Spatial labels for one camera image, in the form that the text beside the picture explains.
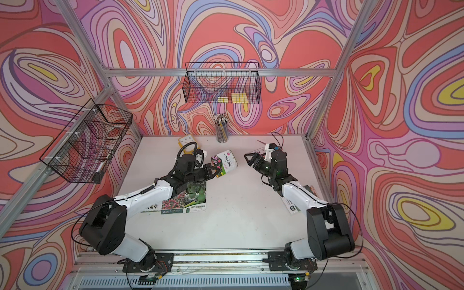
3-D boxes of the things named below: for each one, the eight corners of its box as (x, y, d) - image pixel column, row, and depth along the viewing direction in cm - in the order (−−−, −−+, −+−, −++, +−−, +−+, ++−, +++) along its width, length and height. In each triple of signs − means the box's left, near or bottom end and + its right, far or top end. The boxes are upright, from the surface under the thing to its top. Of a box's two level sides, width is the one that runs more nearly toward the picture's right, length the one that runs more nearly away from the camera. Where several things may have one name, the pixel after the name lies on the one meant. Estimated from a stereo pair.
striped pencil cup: (216, 144, 119) (213, 121, 104) (217, 136, 124) (214, 113, 109) (228, 144, 119) (227, 121, 104) (228, 136, 124) (227, 113, 109)
